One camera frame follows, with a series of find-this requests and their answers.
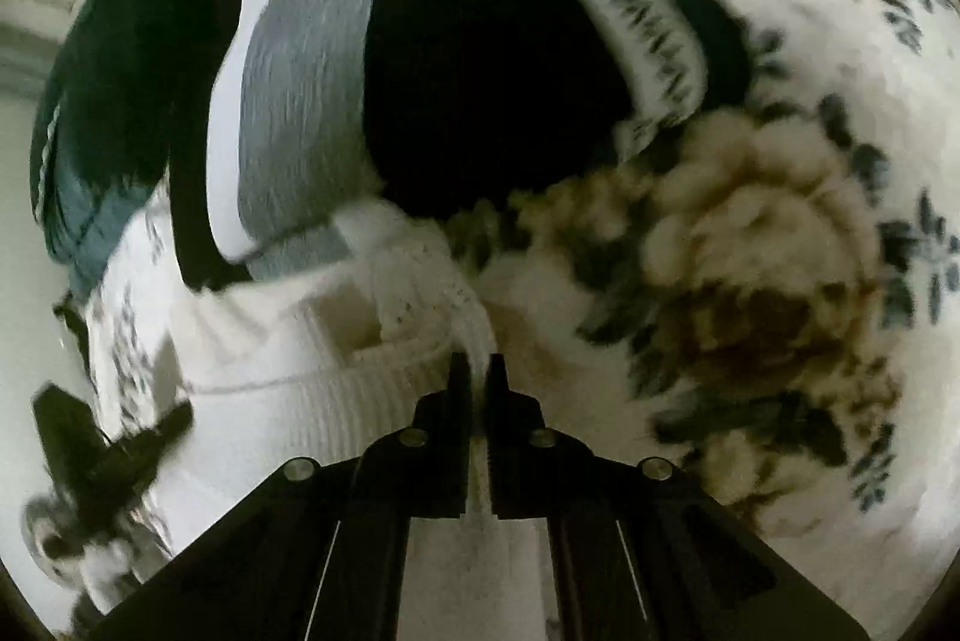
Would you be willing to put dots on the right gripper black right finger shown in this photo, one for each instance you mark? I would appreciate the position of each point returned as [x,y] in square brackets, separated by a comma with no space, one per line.
[639,551]

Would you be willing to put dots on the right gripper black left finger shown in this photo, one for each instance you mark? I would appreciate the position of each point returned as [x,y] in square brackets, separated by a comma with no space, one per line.
[316,551]

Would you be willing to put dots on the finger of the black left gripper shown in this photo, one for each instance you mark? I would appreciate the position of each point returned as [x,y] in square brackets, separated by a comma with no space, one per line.
[98,478]

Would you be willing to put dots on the white knitted garment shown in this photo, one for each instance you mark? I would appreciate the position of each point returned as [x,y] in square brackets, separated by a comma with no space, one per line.
[319,366]

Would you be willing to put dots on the black grey striped clothes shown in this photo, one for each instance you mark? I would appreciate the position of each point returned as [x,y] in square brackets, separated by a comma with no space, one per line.
[264,119]

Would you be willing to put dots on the floral bed blanket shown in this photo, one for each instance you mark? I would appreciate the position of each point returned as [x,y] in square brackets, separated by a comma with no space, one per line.
[770,303]

